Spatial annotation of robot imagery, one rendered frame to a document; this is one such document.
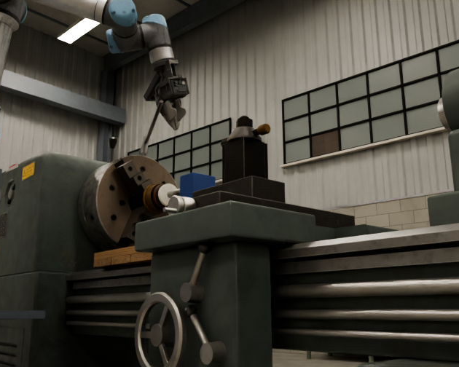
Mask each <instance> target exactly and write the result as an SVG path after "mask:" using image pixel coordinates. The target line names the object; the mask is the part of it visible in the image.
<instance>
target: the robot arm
mask: <svg viewBox="0 0 459 367"><path fill-rule="evenodd" d="M31 1H35V2H37V3H40V4H43V5H46V6H49V7H53V8H56V9H59V10H62V11H64V12H68V13H71V14H73V15H77V16H80V17H83V18H86V19H88V20H92V21H95V22H97V23H101V24H103V25H107V26H109V27H112V29H109V30H107V31H106V38H107V42H108V45H109V50H110V52H111V53H124V52H130V51H135V50H143V49H147V48H148V50H149V57H150V60H151V64H152V65H153V69H154V71H156V74H155V75H154V78H153V79H152V81H151V83H150V85H149V86H148V88H147V90H146V92H145V94H144V99H145V101H155V102H156V105H157V106H158V104H159V102H160V100H163V104H162V108H161V109H160V113H161V115H162V116H163V117H164V119H165V121H166V122H167V123H168V124H169V125H170V126H171V127H172V128H173V129H174V130H177V129H178V128H179V125H180V120H181V119H182V118H183V117H184V116H185V115H186V109H185V108H182V107H181V99H180V98H184V97H186V95H188V94H189V88H188V84H187V78H182V75H181V76H179V75H178V71H177V68H176V65H177V64H179V62H178V60H175V58H174V55H173V49H172V45H171V42H170V36H169V33H168V27H167V23H166V21H165V18H164V17H163V16H162V15H159V14H152V15H149V16H146V17H144V18H143V20H142V24H140V25H137V12H136V6H135V4H134V3H133V1H132V0H31ZM26 15H27V5H26V0H0V84H1V78H2V75H3V71H4V65H5V62H6V58H7V53H8V49H9V43H10V39H11V35H12V32H14V31H16V30H17V29H18V28H19V25H20V24H21V23H22V22H23V21H24V20H25V18H26ZM171 103H172V105H171ZM0 110H1V107H0ZM0 133H1V132H0Z"/></svg>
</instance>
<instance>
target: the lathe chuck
mask: <svg viewBox="0 0 459 367"><path fill-rule="evenodd" d="M121 159H123V161H124V163H126V162H129V161H131V160H132V162H133V164H134V165H135V167H136V169H137V171H138V172H139V173H140V172H143V174H144V176H145V178H146V179H147V180H148V179H151V181H152V183H153V184H173V185H174V186H175V187H176V188H177V189H178V187H177V185H176V182H175V181H174V179H173V177H172V176H171V174H170V173H169V172H168V171H167V170H166V169H165V168H164V167H163V166H162V165H161V164H160V163H159V162H157V161H155V160H153V159H151V158H148V157H145V156H141V155H129V156H126V157H122V158H120V159H117V160H114V161H113V162H110V163H108V164H106V165H104V166H103V167H101V168H99V169H98V170H97V171H96V172H95V173H94V174H93V175H92V177H91V178H90V180H89V181H88V183H87V186H86V189H85V193H84V197H83V211H84V216H85V220H86V223H87V226H88V228H89V230H90V232H91V233H92V235H93V236H94V238H95V239H96V240H97V241H98V242H99V243H100V244H102V246H103V247H105V248H107V249H108V250H115V249H119V248H121V247H120V246H118V245H116V244H117V243H118V242H119V239H120V237H121V235H122V233H123V231H124V228H125V226H126V224H127V222H128V219H129V217H130V214H131V213H132V211H131V209H130V206H129V198H130V192H129V191H128V188H127V187H126V185H125V183H124V181H123V180H122V178H121V176H120V175H119V173H118V171H117V169H116V168H115V166H114V163H115V162H118V161H120V160H121ZM135 198H136V199H137V201H138V204H139V207H141V206H144V204H143V195H142V194H141V195H138V196H136V197H135ZM90 213H92V214H93V215H94V217H95V223H93V222H92V221H91V220H90ZM163 216H166V212H163V213H160V214H155V216H154V219H155V218H160V217H163Z"/></svg>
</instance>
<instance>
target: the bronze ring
mask: <svg viewBox="0 0 459 367"><path fill-rule="evenodd" d="M165 184H166V183H159V184H152V185H149V186H148V187H146V189H145V190H144V194H143V204H144V205H145V207H146V209H147V210H148V211H149V212H151V213H153V214H160V213H163V208H166V206H164V205H163V204H162V203H161V202H160V200H159V197H158V191H159V189H160V187H161V186H162V185H165Z"/></svg>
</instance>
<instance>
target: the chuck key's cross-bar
mask: <svg viewBox="0 0 459 367"><path fill-rule="evenodd" d="M162 104H163V100H160V102H159V104H158V106H157V110H156V111H155V114H154V117H153V120H152V123H151V125H150V128H149V131H148V133H147V136H146V138H145V140H144V143H148V141H149V138H150V136H151V134H152V131H153V128H154V125H155V122H156V121H157V118H158V115H159V112H160V109H161V108H162Z"/></svg>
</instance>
